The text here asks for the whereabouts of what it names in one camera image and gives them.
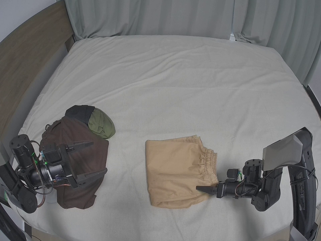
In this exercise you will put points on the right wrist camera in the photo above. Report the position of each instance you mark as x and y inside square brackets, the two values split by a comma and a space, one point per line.
[233, 173]

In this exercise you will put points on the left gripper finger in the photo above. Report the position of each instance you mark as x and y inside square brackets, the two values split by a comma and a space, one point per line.
[85, 178]
[75, 147]

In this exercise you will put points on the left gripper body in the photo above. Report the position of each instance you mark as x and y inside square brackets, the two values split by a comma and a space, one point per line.
[56, 173]

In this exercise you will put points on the bed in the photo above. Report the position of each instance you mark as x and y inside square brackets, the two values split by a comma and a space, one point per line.
[175, 84]

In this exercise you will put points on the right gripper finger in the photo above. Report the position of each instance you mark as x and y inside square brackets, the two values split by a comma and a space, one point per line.
[209, 189]

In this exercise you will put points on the pale green curtain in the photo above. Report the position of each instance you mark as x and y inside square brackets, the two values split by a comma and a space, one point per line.
[150, 9]
[275, 14]

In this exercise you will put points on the olive green garment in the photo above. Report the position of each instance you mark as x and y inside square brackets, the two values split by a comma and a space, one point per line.
[102, 122]

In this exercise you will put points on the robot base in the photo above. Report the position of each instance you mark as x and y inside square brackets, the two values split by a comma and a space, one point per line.
[294, 232]

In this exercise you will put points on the tan shorts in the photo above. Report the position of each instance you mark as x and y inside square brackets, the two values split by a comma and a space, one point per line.
[175, 167]

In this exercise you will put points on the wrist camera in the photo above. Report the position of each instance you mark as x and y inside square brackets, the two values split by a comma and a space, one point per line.
[233, 173]
[50, 154]

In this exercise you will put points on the black garment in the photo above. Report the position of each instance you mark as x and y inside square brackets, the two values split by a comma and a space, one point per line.
[77, 113]

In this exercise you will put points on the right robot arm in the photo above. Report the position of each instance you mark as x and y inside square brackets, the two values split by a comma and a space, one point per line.
[280, 149]

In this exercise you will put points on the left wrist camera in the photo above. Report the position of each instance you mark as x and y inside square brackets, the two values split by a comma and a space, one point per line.
[50, 154]

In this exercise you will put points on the brown shorts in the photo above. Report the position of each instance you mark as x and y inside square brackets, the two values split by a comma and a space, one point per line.
[75, 130]

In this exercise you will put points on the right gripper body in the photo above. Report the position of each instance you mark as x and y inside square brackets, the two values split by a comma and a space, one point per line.
[230, 189]

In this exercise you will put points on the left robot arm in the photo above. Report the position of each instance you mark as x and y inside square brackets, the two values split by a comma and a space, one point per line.
[22, 147]

